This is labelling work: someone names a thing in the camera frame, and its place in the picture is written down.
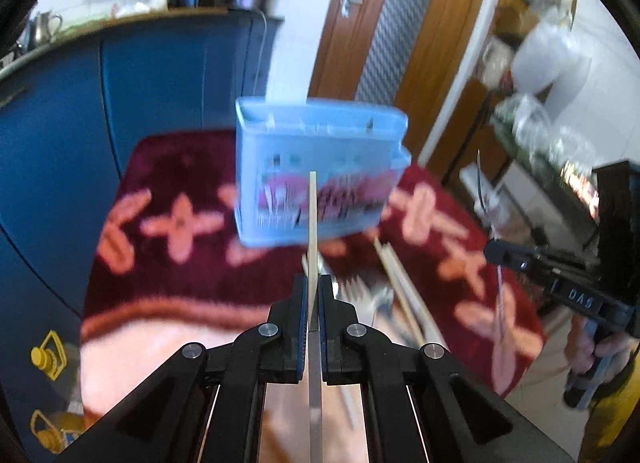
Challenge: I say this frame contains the light wooden chopstick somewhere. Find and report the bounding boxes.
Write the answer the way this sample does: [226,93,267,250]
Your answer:
[307,172,323,463]

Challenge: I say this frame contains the blue lower kitchen cabinets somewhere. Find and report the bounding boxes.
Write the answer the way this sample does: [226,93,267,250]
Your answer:
[1,9,278,462]

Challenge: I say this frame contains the person's right hand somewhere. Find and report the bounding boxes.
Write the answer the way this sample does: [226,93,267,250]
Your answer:
[564,313,638,382]

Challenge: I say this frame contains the wooden chopsticks on table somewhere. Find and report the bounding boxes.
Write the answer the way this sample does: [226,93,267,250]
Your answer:
[373,238,448,348]

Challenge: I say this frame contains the steel forks on table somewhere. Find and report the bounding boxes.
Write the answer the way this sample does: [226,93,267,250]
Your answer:
[334,277,394,327]

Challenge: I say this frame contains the dark red floral tablecloth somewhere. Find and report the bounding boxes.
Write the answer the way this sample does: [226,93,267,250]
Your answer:
[80,132,544,423]

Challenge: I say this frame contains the cluttered wooden side shelf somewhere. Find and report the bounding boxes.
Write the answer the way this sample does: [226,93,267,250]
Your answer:
[424,0,601,254]

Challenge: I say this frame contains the white plastic bag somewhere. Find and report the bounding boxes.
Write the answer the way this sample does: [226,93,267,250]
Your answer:
[510,20,592,95]

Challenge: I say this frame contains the light blue utensil holder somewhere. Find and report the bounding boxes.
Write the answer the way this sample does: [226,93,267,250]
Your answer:
[234,97,411,247]

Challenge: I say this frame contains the brown wooden glass door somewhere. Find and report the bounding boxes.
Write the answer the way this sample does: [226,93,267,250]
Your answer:
[308,0,483,156]

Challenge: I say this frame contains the steel kettle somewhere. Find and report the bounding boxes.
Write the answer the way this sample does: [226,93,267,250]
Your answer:
[27,12,63,49]

